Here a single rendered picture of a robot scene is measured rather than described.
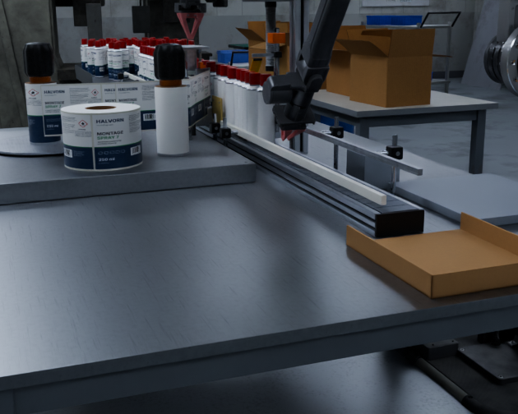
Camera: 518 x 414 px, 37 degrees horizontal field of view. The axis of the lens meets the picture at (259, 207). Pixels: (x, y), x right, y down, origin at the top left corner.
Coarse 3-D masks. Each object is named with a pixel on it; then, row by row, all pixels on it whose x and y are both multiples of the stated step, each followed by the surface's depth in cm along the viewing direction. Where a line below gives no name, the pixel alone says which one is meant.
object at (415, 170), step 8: (320, 136) 194; (328, 136) 189; (336, 144) 185; (344, 144) 181; (352, 144) 178; (360, 152) 173; (368, 152) 170; (376, 152) 168; (384, 160) 163; (392, 160) 160; (400, 168) 157; (408, 168) 154; (416, 168) 151
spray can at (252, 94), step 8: (256, 72) 223; (256, 80) 222; (248, 88) 222; (256, 88) 222; (248, 96) 223; (256, 96) 222; (248, 104) 223; (256, 104) 223; (248, 112) 224; (256, 112) 223; (248, 120) 225; (256, 120) 224; (248, 128) 225; (256, 128) 224
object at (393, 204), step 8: (232, 136) 238; (248, 144) 225; (256, 144) 225; (264, 152) 212; (272, 152) 212; (280, 160) 201; (288, 160) 201; (312, 160) 201; (296, 168) 191; (304, 168) 191; (312, 176) 183; (320, 176) 183; (328, 184) 174; (336, 184) 174; (344, 192) 167; (352, 192) 167; (360, 200) 160; (368, 200) 160; (392, 200) 160; (400, 200) 159; (376, 208) 154; (384, 208) 154; (392, 208) 154; (400, 208) 154; (408, 208) 154; (416, 208) 154
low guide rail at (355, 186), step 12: (240, 132) 228; (264, 144) 210; (288, 156) 194; (300, 156) 188; (312, 168) 180; (324, 168) 174; (336, 180) 168; (348, 180) 163; (360, 192) 158; (372, 192) 153; (384, 204) 150
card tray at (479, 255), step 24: (360, 240) 141; (384, 240) 148; (408, 240) 148; (432, 240) 148; (456, 240) 148; (480, 240) 148; (504, 240) 142; (384, 264) 133; (408, 264) 126; (432, 264) 134; (456, 264) 134; (480, 264) 134; (504, 264) 123; (432, 288) 120; (456, 288) 121; (480, 288) 123
